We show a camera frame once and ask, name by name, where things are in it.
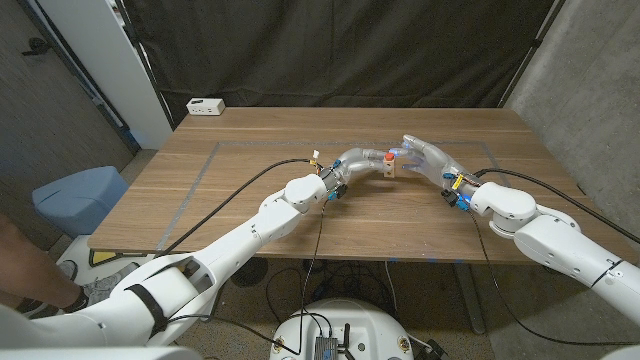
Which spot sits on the light blue stool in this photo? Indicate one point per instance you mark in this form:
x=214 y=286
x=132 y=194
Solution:
x=80 y=197

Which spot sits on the black backdrop stand pole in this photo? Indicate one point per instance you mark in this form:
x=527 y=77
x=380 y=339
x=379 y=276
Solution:
x=532 y=50
x=145 y=65

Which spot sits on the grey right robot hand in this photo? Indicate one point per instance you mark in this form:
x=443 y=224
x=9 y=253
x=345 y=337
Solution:
x=437 y=160

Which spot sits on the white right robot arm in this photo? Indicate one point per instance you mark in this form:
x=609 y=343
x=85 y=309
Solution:
x=560 y=250

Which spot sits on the white power strip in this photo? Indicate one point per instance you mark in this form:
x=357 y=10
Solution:
x=205 y=106

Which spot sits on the round black floor grille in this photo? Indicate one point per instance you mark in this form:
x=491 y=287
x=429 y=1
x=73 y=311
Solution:
x=250 y=272

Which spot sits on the grey electronics module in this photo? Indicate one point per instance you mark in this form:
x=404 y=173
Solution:
x=326 y=348

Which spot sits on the red-headed wooden screw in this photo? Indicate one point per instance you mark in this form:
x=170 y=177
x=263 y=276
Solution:
x=389 y=157

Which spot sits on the black floor device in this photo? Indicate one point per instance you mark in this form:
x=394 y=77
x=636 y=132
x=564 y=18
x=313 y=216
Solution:
x=435 y=351

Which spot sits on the grey table leg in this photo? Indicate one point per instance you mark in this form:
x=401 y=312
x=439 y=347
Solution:
x=470 y=295

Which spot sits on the black backdrop curtain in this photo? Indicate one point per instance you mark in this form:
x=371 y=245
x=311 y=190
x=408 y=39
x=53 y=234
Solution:
x=325 y=50

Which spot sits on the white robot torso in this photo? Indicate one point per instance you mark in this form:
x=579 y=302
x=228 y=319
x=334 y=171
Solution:
x=360 y=325

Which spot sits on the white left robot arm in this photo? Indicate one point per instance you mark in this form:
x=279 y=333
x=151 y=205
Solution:
x=220 y=250

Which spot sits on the white floor platform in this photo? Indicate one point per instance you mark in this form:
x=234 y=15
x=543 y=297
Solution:
x=75 y=246

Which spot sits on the dark wall rail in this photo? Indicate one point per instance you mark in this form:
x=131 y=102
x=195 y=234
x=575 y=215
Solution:
x=75 y=70

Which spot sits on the white cabinet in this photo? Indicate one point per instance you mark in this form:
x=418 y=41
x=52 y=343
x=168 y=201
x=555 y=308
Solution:
x=110 y=65

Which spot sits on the grey sneaker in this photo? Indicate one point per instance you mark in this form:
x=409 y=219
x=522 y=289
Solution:
x=105 y=287
x=69 y=270

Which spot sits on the black antenna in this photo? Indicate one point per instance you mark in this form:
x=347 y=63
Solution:
x=346 y=336

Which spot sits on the wooden block with holes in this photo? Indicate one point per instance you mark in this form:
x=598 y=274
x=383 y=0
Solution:
x=389 y=169

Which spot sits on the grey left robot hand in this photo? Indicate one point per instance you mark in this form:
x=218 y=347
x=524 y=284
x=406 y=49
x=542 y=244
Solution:
x=352 y=164

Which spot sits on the person's bare leg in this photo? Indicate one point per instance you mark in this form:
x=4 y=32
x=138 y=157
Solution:
x=30 y=277

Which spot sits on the large wooden board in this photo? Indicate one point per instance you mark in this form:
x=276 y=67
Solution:
x=250 y=143

